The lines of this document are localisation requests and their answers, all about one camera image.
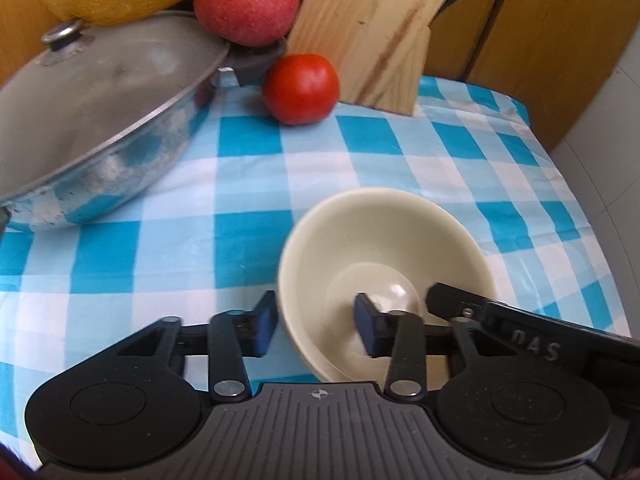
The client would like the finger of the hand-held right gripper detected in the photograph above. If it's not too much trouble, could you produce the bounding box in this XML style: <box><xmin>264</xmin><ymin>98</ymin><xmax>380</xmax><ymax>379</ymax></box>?
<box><xmin>424</xmin><ymin>281</ymin><xmax>490</xmax><ymax>322</ymax></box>

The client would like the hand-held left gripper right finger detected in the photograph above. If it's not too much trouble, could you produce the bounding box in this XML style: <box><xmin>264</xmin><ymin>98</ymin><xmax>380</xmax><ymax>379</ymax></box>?
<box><xmin>352</xmin><ymin>291</ymin><xmax>506</xmax><ymax>400</ymax></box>

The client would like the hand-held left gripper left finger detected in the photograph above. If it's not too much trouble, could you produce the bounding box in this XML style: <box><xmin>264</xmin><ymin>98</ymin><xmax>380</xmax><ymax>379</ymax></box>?
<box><xmin>116</xmin><ymin>289</ymin><xmax>280</xmax><ymax>403</ymax></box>

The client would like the cream bowl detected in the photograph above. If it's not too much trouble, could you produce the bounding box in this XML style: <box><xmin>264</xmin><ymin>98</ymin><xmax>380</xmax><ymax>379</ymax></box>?
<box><xmin>277</xmin><ymin>187</ymin><xmax>498</xmax><ymax>383</ymax></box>

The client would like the blue checkered tablecloth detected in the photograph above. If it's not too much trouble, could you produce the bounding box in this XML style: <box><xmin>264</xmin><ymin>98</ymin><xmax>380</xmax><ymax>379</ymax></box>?
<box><xmin>0</xmin><ymin>75</ymin><xmax>633</xmax><ymax>461</ymax></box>

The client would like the metal pan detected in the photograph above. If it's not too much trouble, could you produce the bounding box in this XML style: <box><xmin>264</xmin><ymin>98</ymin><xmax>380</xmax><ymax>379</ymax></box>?
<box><xmin>0</xmin><ymin>10</ymin><xmax>288</xmax><ymax>233</ymax></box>

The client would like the red tomato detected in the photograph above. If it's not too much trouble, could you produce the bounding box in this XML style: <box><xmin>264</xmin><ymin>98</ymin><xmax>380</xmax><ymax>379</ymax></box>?
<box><xmin>262</xmin><ymin>53</ymin><xmax>341</xmax><ymax>126</ymax></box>

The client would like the wooden cutting board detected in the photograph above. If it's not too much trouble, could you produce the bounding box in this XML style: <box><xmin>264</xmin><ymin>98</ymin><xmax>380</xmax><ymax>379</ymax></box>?
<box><xmin>286</xmin><ymin>0</ymin><xmax>473</xmax><ymax>117</ymax></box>

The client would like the metal pan lid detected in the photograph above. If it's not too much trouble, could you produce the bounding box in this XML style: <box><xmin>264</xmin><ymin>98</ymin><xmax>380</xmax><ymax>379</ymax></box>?
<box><xmin>0</xmin><ymin>12</ymin><xmax>232</xmax><ymax>201</ymax></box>

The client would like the red apple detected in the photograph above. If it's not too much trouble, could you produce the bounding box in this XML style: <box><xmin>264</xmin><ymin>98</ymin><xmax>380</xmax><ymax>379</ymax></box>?
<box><xmin>194</xmin><ymin>0</ymin><xmax>301</xmax><ymax>47</ymax></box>

